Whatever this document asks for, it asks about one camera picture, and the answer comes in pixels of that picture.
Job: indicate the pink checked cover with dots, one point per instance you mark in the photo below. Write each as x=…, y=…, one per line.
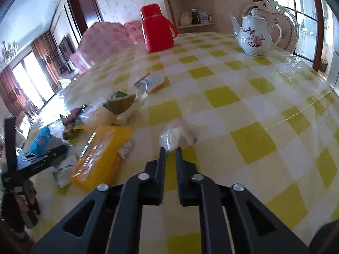
x=106, y=42

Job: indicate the white clear-wrapped snack packet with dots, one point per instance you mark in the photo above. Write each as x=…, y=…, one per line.
x=170, y=136

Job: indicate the red thermos jug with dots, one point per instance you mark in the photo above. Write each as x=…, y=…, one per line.
x=156, y=29

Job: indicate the brown bottle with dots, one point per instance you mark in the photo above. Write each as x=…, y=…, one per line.
x=195, y=17

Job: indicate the printed tin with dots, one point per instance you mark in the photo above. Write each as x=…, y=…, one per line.
x=203, y=17

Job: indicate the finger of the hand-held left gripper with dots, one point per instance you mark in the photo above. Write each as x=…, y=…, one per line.
x=39, y=161

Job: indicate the glass pane door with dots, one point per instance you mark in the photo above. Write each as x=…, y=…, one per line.
x=304, y=18

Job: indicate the wooden corner shelf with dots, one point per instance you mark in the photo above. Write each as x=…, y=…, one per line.
x=196, y=26

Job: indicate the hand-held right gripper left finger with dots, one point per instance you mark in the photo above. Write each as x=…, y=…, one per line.
x=162, y=161

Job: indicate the chandelier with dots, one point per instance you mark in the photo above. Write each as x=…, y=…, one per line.
x=8, y=51

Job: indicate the beige bag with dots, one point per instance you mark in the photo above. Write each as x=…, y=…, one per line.
x=185, y=18

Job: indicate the small white snack packet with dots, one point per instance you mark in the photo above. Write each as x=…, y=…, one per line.
x=65, y=176

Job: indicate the blue snack packet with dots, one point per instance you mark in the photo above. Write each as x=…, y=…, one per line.
x=41, y=140

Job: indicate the white floral teapot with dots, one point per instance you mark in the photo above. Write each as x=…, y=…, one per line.
x=254, y=35

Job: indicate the yellow checked tablecloth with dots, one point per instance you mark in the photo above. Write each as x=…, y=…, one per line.
x=238, y=111

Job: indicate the orange and white snack packet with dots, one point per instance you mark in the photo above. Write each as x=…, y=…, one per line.
x=149, y=82

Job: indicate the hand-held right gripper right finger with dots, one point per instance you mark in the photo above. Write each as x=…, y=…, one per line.
x=180, y=161

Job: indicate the white ornate chair back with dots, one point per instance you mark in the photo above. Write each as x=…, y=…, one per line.
x=287, y=26

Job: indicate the clear plastic bag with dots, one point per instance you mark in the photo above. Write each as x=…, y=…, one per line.
x=106, y=117

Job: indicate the dark snack packet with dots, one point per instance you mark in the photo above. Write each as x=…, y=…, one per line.
x=74, y=123

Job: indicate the yellow snack packet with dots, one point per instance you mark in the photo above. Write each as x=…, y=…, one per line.
x=98, y=161

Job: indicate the brown curtain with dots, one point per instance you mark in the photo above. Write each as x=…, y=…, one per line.
x=45, y=58
x=13, y=90

